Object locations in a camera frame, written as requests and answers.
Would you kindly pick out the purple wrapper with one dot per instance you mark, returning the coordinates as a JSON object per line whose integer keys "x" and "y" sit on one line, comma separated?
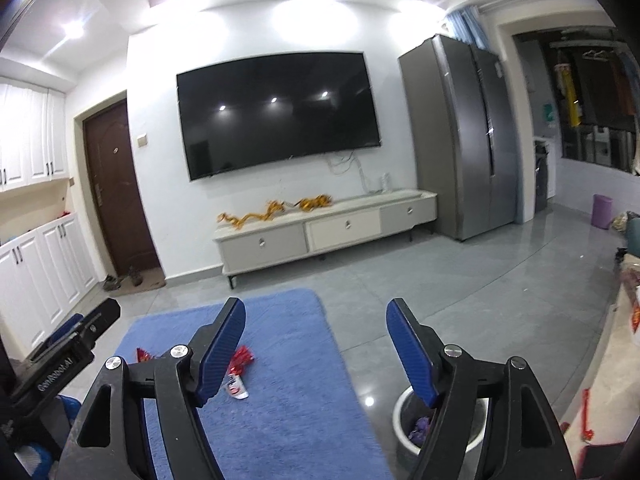
{"x": 421, "y": 429}

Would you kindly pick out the large black wall television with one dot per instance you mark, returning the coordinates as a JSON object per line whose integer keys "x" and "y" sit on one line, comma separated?
{"x": 280, "y": 115}

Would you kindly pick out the grey white television cabinet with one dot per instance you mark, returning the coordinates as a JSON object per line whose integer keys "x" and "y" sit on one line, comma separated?
{"x": 340, "y": 230}

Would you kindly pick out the golden tiger ornament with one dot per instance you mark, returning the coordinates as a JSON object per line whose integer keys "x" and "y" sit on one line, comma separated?
{"x": 315, "y": 203}

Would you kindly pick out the beige table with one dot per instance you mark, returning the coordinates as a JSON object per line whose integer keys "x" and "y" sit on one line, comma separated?
{"x": 610, "y": 360}

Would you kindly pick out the yellow hanging garment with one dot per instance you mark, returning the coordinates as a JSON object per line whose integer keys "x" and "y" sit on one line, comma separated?
{"x": 573, "y": 97}

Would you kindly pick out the dark brown entrance door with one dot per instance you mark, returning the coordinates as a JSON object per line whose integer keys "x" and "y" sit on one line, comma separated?
{"x": 120, "y": 190}

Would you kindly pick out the white floor cabinets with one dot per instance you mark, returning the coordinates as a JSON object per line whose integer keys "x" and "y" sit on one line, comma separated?
{"x": 50, "y": 270}

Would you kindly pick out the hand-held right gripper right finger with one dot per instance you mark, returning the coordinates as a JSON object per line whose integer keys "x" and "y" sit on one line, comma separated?
{"x": 407, "y": 355}

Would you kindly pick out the shiny red crinkled wrapper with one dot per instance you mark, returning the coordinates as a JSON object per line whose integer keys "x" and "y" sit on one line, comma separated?
{"x": 243, "y": 358}

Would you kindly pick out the green wall sign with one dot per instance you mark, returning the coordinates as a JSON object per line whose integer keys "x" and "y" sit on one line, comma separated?
{"x": 549, "y": 112}

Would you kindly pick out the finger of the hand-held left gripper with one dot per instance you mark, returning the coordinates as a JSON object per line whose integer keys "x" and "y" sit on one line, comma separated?
{"x": 97, "y": 322}
{"x": 67, "y": 327}

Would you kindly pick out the brown shoe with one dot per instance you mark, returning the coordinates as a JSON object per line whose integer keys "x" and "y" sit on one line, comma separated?
{"x": 135, "y": 276}
{"x": 111, "y": 283}

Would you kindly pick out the small black object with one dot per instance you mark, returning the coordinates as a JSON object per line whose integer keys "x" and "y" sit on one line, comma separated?
{"x": 620, "y": 257}

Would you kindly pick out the white router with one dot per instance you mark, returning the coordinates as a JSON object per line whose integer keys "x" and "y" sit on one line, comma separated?
{"x": 385, "y": 183}

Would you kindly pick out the ceiling spotlight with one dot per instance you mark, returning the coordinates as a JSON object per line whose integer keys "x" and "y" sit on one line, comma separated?
{"x": 74, "y": 29}

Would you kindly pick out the teal cushion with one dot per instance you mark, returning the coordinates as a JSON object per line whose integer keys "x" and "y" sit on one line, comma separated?
{"x": 633, "y": 236}

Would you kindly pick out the grey double-door refrigerator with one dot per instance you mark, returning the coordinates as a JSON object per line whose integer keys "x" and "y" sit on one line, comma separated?
{"x": 450, "y": 135}

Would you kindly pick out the dark balcony window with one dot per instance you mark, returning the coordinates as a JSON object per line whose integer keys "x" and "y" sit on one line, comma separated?
{"x": 600, "y": 110}

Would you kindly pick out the white red blue wrapper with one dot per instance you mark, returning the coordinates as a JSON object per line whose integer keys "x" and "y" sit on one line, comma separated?
{"x": 236, "y": 386}

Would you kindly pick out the blue curtain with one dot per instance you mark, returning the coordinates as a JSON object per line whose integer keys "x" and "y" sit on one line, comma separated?
{"x": 465, "y": 27}

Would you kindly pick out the pale yellow bag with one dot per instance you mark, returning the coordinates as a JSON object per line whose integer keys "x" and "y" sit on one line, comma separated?
{"x": 625, "y": 222}

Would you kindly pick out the blue fluffy mat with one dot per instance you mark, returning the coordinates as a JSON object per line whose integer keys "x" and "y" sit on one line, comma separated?
{"x": 290, "y": 425}

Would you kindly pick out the purple bin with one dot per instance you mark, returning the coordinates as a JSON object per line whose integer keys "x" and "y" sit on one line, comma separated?
{"x": 603, "y": 211}

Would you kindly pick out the red snack wrapper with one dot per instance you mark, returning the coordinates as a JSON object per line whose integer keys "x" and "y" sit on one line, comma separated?
{"x": 144, "y": 355}

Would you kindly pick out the person's left hand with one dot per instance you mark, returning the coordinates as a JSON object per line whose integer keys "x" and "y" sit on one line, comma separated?
{"x": 67, "y": 410}

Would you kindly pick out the white round trash bin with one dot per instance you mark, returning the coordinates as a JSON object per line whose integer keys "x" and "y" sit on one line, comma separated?
{"x": 405, "y": 410}

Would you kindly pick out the golden dragon ornament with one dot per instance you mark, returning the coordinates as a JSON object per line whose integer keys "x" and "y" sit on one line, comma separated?
{"x": 250, "y": 219}

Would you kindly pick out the wall light switch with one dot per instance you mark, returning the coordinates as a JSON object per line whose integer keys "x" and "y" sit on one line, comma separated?
{"x": 142, "y": 141}

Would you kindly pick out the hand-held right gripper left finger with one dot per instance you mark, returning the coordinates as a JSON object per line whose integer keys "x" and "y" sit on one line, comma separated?
{"x": 220, "y": 355}

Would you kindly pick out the white wall cabinets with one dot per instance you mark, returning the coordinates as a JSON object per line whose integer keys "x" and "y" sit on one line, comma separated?
{"x": 30, "y": 135}

